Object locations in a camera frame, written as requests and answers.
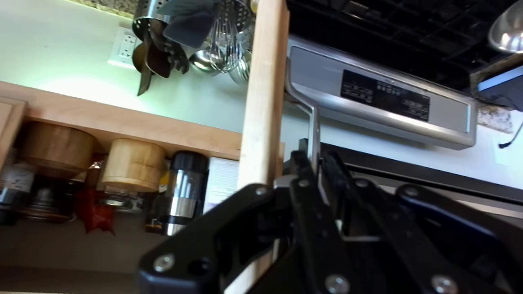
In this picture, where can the light wooden cupboard carcass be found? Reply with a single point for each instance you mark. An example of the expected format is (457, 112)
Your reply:
(137, 128)

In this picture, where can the steel and black travel mug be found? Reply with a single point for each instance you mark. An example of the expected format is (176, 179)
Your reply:
(182, 190)

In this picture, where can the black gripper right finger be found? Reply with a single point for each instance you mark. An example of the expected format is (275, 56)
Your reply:
(414, 239)

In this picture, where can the black plastic spatula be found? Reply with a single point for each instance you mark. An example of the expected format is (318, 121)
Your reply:
(189, 25)

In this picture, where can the white carton box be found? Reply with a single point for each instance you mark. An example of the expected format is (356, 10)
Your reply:
(223, 182)

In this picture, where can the steel ladle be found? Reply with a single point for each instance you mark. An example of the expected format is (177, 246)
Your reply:
(207, 59)

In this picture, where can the small glass jar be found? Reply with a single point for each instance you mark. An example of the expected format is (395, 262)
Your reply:
(16, 190)
(50, 201)

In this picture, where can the wooden cylinder canister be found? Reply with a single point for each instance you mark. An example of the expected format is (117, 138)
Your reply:
(133, 165)

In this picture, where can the stainless steel gas stove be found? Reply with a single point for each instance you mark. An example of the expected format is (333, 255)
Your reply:
(328, 76)

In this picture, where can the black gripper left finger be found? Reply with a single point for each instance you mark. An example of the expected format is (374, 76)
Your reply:
(256, 234)

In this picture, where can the steel frying pan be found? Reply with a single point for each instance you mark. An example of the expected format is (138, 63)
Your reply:
(512, 33)

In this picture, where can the dark wooden fork utensil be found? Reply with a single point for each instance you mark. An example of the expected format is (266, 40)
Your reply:
(171, 54)

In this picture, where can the perforated steel utensil holder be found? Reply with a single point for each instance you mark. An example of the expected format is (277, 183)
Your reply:
(238, 17)
(153, 14)

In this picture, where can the red packet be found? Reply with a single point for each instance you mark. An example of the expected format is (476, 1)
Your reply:
(96, 213)

